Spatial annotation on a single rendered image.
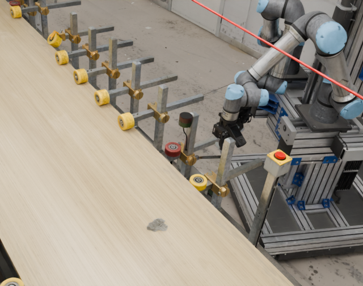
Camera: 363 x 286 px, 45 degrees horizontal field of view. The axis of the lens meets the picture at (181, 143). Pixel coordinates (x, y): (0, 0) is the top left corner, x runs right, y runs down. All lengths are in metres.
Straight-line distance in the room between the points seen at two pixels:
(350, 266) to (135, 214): 1.74
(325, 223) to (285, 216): 0.26
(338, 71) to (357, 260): 1.54
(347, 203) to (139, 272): 1.93
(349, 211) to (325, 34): 1.59
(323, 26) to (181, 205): 0.93
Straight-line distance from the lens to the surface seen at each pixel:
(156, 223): 1.78
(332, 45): 1.91
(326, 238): 2.91
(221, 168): 1.98
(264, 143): 3.87
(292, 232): 2.86
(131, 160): 2.06
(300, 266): 3.01
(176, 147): 2.16
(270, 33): 2.56
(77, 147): 2.14
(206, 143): 2.29
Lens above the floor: 2.24
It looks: 38 degrees down
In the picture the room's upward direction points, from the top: 8 degrees clockwise
